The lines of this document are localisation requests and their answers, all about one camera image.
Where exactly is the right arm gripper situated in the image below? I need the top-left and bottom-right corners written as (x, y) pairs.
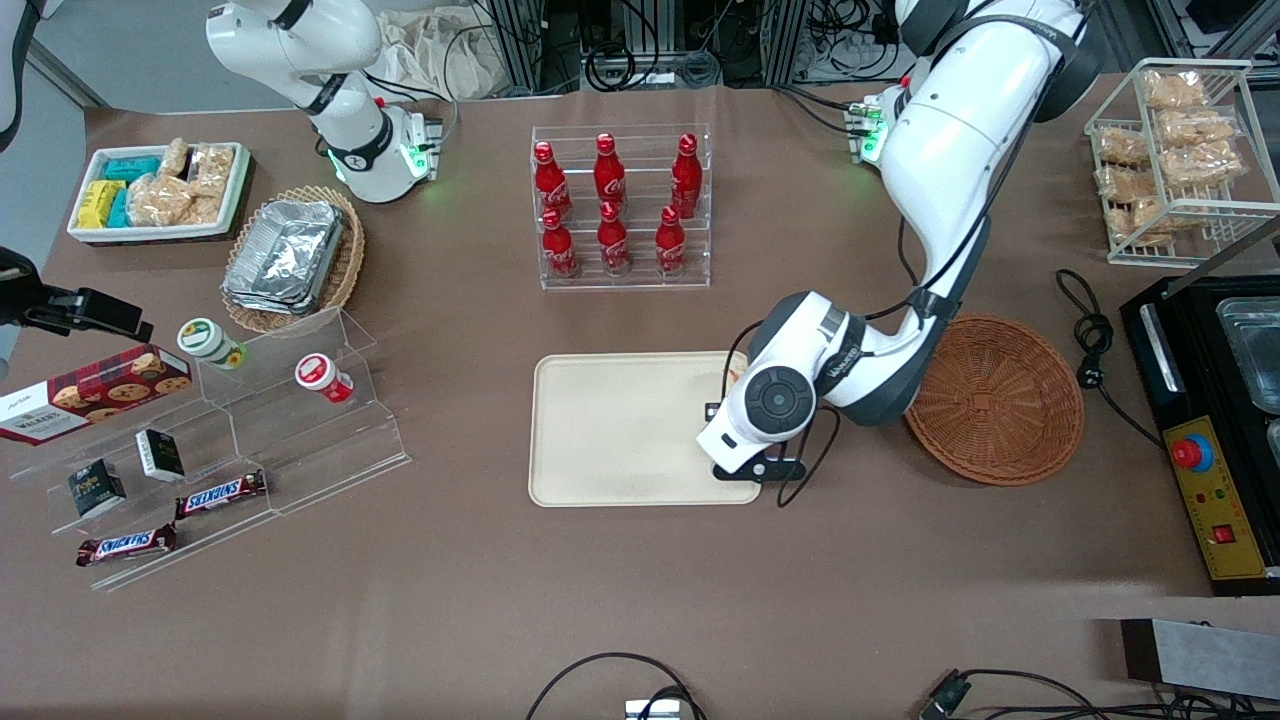
top-left (0, 247), bottom-right (153, 343)

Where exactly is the cream plastic tray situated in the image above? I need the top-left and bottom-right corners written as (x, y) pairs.
top-left (528, 352), bottom-right (763, 508)

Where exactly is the round brown wicker basket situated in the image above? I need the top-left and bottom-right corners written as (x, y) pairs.
top-left (903, 314), bottom-right (1085, 487)

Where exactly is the oval tan wicker basket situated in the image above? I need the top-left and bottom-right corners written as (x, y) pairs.
top-left (221, 185), bottom-right (366, 334)

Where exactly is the red tartan cookie box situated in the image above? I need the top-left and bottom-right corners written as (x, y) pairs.
top-left (0, 345), bottom-right (194, 447)

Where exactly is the yellow snack packet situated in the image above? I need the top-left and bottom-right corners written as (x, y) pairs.
top-left (77, 180), bottom-right (126, 230)

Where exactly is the cup with green lid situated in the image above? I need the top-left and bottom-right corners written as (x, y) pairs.
top-left (177, 318), bottom-right (247, 372)

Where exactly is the small black box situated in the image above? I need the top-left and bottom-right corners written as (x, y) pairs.
top-left (67, 458), bottom-right (129, 520)
top-left (135, 428), bottom-right (187, 484)

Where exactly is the white rectangular bin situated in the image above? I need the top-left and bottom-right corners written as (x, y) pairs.
top-left (67, 142), bottom-right (252, 247)

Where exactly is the stack of foil containers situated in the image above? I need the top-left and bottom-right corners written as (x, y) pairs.
top-left (221, 200), bottom-right (347, 317)

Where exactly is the Snickers bar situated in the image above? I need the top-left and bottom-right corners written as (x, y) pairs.
top-left (175, 469), bottom-right (269, 521)
top-left (75, 523), bottom-right (180, 569)

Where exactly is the clear acrylic bottle rack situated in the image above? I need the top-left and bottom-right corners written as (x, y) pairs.
top-left (531, 124), bottom-right (712, 292)

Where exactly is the cup with red lid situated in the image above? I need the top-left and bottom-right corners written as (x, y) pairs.
top-left (294, 353), bottom-right (355, 405)

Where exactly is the red cola bottle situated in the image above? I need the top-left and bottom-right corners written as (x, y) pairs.
top-left (654, 205), bottom-right (690, 277)
top-left (532, 141), bottom-right (574, 220)
top-left (670, 133), bottom-right (704, 217)
top-left (593, 133), bottom-right (629, 207)
top-left (596, 201), bottom-right (634, 277)
top-left (540, 208), bottom-right (582, 280)

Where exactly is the clear acrylic step shelf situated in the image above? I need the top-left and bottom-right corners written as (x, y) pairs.
top-left (8, 307), bottom-right (412, 594)

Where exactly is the beige crumpled cloth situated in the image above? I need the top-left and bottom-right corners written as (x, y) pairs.
top-left (375, 8), bottom-right (501, 101)

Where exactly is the black machine with yellow panel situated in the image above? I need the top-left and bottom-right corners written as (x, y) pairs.
top-left (1120, 268), bottom-right (1280, 598)

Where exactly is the clear bag of fried snacks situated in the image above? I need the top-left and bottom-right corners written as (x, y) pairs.
top-left (1096, 127), bottom-right (1152, 167)
top-left (1142, 68), bottom-right (1209, 110)
top-left (1159, 140), bottom-right (1247, 190)
top-left (1104, 199), bottom-right (1172, 247)
top-left (1157, 108), bottom-right (1242, 152)
top-left (1096, 165), bottom-right (1162, 205)

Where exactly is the grey black box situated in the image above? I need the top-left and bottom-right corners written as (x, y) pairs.
top-left (1120, 618), bottom-right (1280, 701)

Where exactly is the metal pan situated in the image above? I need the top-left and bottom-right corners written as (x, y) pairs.
top-left (1215, 297), bottom-right (1280, 416)

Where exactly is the black looped cable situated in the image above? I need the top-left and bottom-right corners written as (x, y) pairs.
top-left (525, 652), bottom-right (707, 720)

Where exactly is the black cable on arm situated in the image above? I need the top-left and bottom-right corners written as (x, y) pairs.
top-left (722, 215), bottom-right (991, 509)

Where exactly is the black cable with connector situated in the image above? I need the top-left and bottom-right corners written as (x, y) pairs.
top-left (918, 668), bottom-right (1280, 720)

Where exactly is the black power cable with plug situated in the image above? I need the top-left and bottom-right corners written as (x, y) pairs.
top-left (1057, 268), bottom-right (1166, 448)

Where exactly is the black cable bundle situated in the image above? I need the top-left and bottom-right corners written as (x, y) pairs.
top-left (584, 42), bottom-right (723, 94)

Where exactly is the white wire rack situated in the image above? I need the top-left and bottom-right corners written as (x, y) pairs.
top-left (1085, 58), bottom-right (1280, 268)

